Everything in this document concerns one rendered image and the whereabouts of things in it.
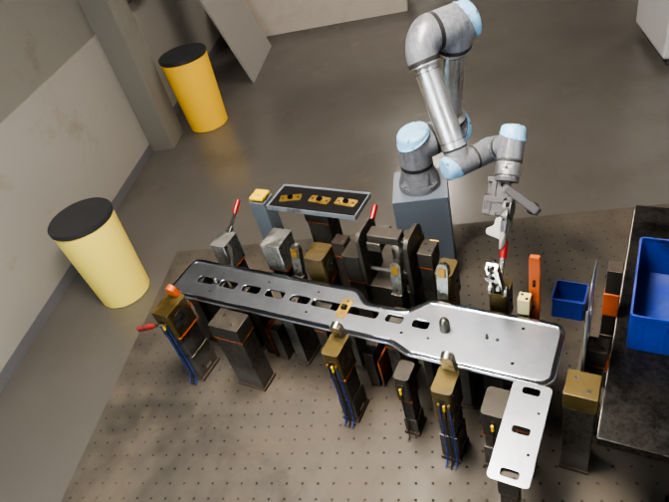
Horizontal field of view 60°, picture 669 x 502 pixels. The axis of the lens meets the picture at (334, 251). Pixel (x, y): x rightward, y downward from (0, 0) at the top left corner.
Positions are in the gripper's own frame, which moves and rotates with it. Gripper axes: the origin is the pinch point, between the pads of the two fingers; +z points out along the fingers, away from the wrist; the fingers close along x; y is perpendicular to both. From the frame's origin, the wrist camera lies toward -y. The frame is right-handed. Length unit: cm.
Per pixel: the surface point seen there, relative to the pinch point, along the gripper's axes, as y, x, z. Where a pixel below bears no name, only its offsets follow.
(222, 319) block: 84, 21, 37
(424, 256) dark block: 23.9, 0.0, 6.7
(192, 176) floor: 299, -194, -24
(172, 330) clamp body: 102, 23, 44
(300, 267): 69, -1, 17
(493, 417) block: -8, 21, 45
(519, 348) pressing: -9.4, 6.3, 28.1
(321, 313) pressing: 53, 9, 30
